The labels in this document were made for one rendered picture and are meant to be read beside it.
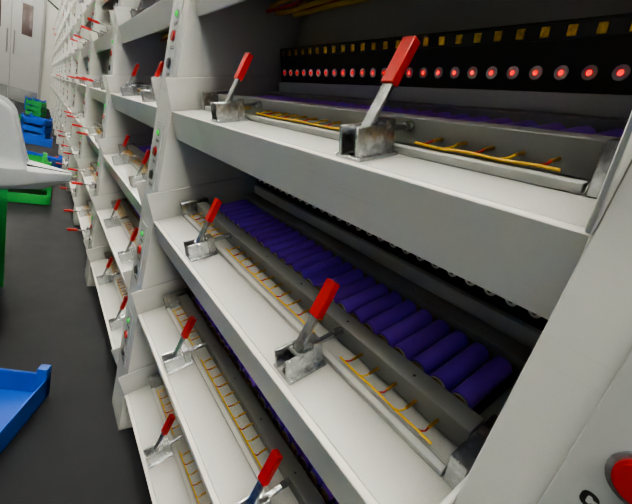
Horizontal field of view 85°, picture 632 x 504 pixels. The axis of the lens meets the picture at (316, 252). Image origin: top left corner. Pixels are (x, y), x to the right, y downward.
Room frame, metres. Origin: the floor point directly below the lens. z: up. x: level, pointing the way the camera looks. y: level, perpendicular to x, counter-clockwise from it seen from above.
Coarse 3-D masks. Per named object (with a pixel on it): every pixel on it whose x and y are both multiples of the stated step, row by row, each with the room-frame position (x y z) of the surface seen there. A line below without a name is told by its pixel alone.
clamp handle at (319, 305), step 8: (328, 280) 0.28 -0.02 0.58; (328, 288) 0.28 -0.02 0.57; (336, 288) 0.28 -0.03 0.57; (320, 296) 0.28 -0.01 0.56; (328, 296) 0.27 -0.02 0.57; (320, 304) 0.27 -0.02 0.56; (328, 304) 0.28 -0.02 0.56; (312, 312) 0.28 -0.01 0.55; (320, 312) 0.27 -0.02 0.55; (312, 320) 0.27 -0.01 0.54; (304, 328) 0.27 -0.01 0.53; (312, 328) 0.27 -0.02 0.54; (304, 336) 0.27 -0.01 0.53; (296, 344) 0.27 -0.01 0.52; (304, 344) 0.27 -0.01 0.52
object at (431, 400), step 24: (192, 216) 0.59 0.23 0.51; (216, 216) 0.56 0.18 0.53; (240, 240) 0.47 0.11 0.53; (264, 264) 0.42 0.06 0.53; (288, 288) 0.38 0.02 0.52; (312, 288) 0.36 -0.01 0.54; (336, 312) 0.32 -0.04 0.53; (360, 336) 0.29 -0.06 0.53; (384, 360) 0.26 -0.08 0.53; (408, 360) 0.26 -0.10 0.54; (408, 384) 0.24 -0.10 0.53; (432, 384) 0.24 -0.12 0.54; (432, 408) 0.22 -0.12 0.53; (456, 408) 0.22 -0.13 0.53; (456, 432) 0.21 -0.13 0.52
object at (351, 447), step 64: (192, 192) 0.63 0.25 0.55; (256, 192) 0.68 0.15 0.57; (384, 256) 0.41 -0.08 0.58; (256, 320) 0.34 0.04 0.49; (512, 320) 0.29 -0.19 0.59; (256, 384) 0.30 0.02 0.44; (320, 384) 0.26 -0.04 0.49; (384, 384) 0.26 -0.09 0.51; (512, 384) 0.27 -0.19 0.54; (320, 448) 0.21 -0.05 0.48; (384, 448) 0.21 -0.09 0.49; (448, 448) 0.21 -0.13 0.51
